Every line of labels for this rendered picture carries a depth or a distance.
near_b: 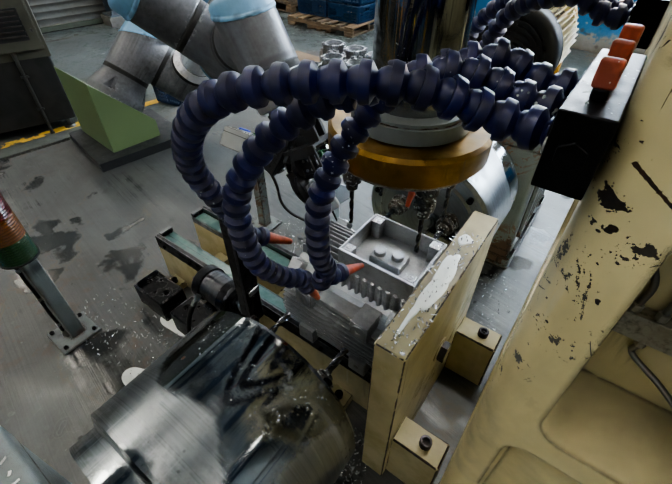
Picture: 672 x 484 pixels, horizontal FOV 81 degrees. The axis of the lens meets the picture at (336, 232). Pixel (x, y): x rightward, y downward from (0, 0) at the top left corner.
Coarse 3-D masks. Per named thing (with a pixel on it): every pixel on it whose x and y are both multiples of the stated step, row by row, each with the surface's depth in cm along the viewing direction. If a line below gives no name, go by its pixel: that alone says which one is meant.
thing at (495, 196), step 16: (496, 144) 77; (496, 160) 75; (512, 160) 81; (480, 176) 70; (496, 176) 73; (512, 176) 77; (384, 192) 80; (400, 192) 77; (464, 192) 69; (480, 192) 68; (496, 192) 72; (512, 192) 78; (384, 208) 82; (400, 208) 76; (448, 208) 72; (464, 208) 70; (480, 208) 69; (496, 208) 72; (416, 224) 79; (432, 224) 77; (448, 224) 71; (448, 240) 76
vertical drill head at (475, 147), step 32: (384, 0) 34; (416, 0) 32; (448, 0) 32; (384, 32) 36; (416, 32) 34; (448, 32) 34; (384, 64) 37; (384, 128) 38; (416, 128) 38; (448, 128) 38; (480, 128) 42; (352, 160) 40; (384, 160) 38; (416, 160) 37; (448, 160) 37; (480, 160) 40; (352, 192) 49; (416, 192) 42; (448, 192) 50
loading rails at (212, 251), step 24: (192, 216) 97; (216, 216) 96; (168, 240) 89; (216, 240) 96; (168, 264) 96; (192, 264) 86; (216, 264) 85; (288, 264) 85; (264, 288) 80; (264, 312) 77; (288, 336) 76; (312, 360) 76; (336, 384) 75; (360, 384) 69
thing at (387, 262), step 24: (360, 240) 60; (384, 240) 61; (408, 240) 60; (432, 240) 57; (384, 264) 56; (408, 264) 57; (432, 264) 54; (360, 288) 58; (384, 288) 54; (408, 288) 51
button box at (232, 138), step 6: (228, 126) 98; (228, 132) 98; (234, 132) 97; (240, 132) 96; (246, 132) 98; (222, 138) 99; (228, 138) 98; (234, 138) 97; (240, 138) 96; (246, 138) 95; (222, 144) 99; (228, 144) 98; (234, 144) 97; (240, 144) 96; (234, 150) 97; (240, 150) 96
